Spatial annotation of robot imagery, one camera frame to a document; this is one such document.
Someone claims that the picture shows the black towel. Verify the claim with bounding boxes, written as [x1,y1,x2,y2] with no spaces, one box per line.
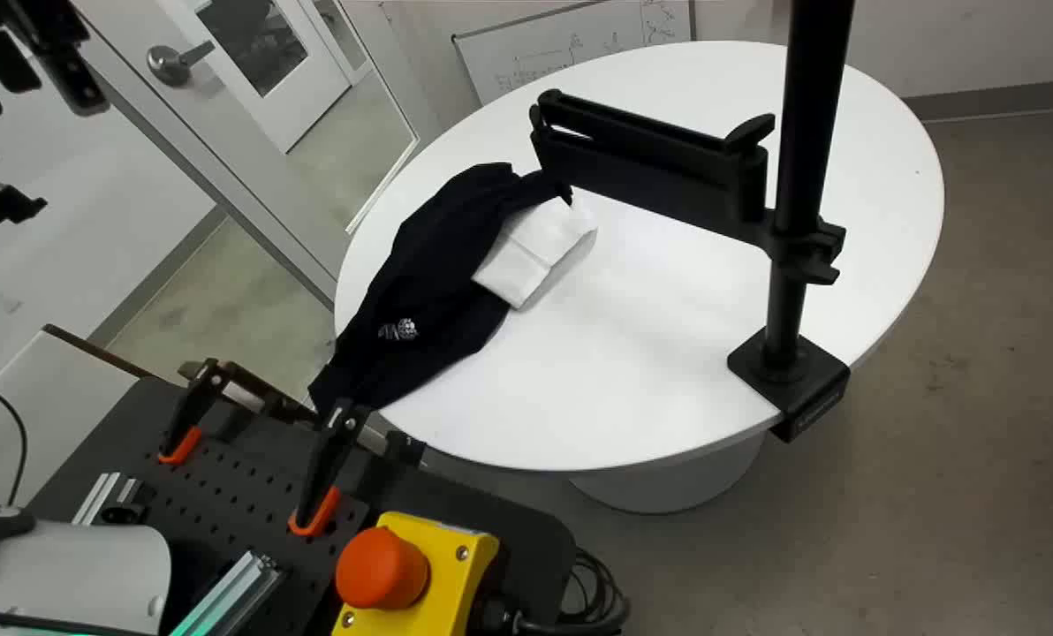
[309,160,577,416]

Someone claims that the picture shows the white towel with blue stripes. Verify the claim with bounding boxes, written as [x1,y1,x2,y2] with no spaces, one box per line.
[469,194,602,316]

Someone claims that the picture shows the black horizontal rod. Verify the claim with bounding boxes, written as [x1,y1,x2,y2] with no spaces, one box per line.
[528,87,780,242]

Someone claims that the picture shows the white door with window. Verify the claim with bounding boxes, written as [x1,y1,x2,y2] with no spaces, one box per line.
[153,0,360,157]

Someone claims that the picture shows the silver aluminium extrusion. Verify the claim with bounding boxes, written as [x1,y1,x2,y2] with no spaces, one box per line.
[72,468,145,529]

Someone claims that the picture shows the black perforated breadboard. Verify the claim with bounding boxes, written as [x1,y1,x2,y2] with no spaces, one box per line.
[24,375,578,636]

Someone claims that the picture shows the green tinted aluminium extrusion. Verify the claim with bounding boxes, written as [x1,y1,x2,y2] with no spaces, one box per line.
[168,547,284,636]

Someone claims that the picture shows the yellow emergency stop box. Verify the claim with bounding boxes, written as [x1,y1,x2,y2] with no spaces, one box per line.
[329,508,504,636]

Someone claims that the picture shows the black vertical pole with clamp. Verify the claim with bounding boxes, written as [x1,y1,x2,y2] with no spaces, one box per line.
[726,0,859,447]

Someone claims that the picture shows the silver door handle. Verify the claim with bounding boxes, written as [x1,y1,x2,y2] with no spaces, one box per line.
[140,38,220,88]

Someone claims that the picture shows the orange handled bar clamp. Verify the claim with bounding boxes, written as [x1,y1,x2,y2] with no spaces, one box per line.
[285,399,429,544]
[153,357,317,475]

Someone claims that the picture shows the black cable bundle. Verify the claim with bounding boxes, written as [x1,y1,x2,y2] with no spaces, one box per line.
[478,544,631,636]

